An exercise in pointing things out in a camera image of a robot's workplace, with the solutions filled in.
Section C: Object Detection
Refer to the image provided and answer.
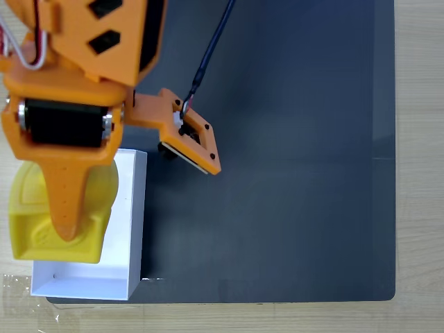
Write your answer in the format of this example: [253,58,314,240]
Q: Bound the red and white servo wires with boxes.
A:
[0,0,50,71]

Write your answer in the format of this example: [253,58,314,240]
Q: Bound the white open cardboard box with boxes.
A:
[30,148,148,302]

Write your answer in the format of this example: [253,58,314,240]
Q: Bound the clear adhesive tape piece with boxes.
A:
[2,273,34,315]

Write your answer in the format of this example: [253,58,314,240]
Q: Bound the black camera cable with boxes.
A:
[180,0,237,121]

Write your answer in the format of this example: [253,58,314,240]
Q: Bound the dark grey table mat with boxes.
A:
[44,0,397,305]

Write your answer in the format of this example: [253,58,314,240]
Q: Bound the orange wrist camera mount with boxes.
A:
[125,87,222,176]

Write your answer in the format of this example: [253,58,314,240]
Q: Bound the yellow toy brick block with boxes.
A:
[8,160,120,265]

